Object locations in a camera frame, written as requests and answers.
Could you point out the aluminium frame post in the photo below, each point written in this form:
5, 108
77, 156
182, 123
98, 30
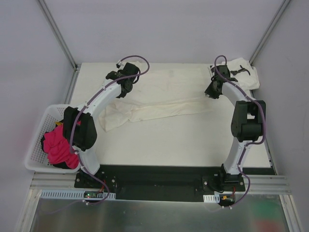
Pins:
270, 28
56, 32

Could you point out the cream white t shirt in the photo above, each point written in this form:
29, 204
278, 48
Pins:
166, 90

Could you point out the left white cable duct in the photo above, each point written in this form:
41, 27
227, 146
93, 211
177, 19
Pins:
77, 195

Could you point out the white cable duct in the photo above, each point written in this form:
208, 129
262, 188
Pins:
215, 198
77, 195

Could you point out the right white cable duct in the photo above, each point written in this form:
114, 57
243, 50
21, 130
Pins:
215, 198

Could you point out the left aluminium frame post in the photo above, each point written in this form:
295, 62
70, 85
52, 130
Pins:
56, 32

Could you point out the white black printed t shirt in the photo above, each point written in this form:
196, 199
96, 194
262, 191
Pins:
241, 70

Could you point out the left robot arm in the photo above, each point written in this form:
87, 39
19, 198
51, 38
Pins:
79, 127

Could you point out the pink red t shirt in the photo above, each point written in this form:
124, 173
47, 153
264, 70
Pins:
61, 149

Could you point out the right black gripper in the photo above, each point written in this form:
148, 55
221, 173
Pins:
212, 90

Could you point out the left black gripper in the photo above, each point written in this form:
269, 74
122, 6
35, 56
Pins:
124, 89

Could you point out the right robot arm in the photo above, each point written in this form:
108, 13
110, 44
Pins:
247, 127

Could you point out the right aluminium frame post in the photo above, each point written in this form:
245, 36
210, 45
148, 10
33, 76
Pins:
270, 28

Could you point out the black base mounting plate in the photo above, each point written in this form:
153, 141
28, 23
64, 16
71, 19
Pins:
161, 183

